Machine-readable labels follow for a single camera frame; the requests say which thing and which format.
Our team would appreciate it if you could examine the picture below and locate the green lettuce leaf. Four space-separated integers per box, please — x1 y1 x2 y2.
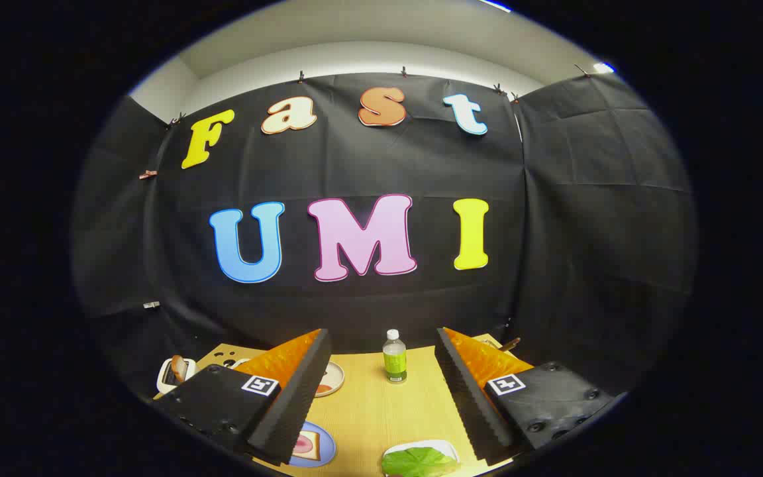
381 447 460 477

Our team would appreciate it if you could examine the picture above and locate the green label drink bottle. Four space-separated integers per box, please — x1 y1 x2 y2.
382 329 408 384

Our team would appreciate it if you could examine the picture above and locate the white oval plate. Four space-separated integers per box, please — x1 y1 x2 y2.
382 439 460 477

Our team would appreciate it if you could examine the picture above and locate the round white plate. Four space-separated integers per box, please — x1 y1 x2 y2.
315 361 345 398

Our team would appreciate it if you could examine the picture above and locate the blue plate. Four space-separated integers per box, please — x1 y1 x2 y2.
289 421 337 468

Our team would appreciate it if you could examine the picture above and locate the white toaster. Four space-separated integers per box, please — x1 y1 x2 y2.
156 356 197 396

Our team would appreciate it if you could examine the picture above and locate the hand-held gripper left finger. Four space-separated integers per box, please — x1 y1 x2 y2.
154 328 332 466

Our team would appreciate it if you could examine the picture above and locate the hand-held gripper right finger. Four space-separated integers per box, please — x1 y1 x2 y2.
434 327 621 466

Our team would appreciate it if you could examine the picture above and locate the bread slice with ham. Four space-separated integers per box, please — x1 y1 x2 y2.
292 431 321 461

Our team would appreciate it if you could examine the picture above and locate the black backdrop cloth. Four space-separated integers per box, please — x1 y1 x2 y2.
72 72 698 398

